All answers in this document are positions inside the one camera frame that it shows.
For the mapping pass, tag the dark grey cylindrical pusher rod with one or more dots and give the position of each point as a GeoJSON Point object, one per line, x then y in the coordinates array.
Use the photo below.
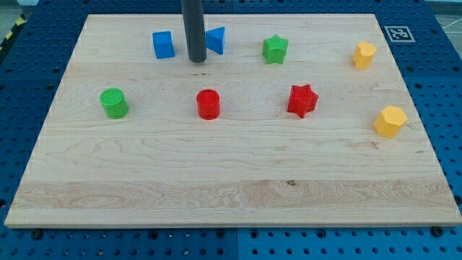
{"type": "Point", "coordinates": [193, 20]}

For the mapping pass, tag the blue cube block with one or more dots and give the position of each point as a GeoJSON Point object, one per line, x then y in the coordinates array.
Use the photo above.
{"type": "Point", "coordinates": [163, 45]}

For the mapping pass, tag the blue triangle block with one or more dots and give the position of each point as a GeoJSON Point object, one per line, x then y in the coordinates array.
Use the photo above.
{"type": "Point", "coordinates": [215, 40]}

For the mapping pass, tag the green star block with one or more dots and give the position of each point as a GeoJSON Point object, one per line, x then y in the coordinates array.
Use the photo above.
{"type": "Point", "coordinates": [275, 49]}

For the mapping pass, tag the red cylinder block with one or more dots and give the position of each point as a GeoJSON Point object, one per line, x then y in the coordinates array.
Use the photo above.
{"type": "Point", "coordinates": [208, 104]}

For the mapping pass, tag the green cylinder block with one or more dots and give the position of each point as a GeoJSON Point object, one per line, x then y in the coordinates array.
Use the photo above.
{"type": "Point", "coordinates": [114, 103]}

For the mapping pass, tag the red star block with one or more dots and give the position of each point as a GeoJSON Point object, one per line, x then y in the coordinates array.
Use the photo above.
{"type": "Point", "coordinates": [302, 100]}

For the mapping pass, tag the light wooden board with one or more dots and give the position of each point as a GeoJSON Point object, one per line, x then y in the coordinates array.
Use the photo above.
{"type": "Point", "coordinates": [255, 165]}

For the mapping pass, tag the yellow heart block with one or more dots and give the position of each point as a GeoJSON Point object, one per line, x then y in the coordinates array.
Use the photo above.
{"type": "Point", "coordinates": [363, 55]}

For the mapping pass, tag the white fiducial marker tag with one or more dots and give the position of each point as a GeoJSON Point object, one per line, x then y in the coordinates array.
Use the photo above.
{"type": "Point", "coordinates": [399, 34]}

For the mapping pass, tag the yellow hexagon block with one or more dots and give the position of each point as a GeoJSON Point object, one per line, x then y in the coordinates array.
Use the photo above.
{"type": "Point", "coordinates": [390, 121]}

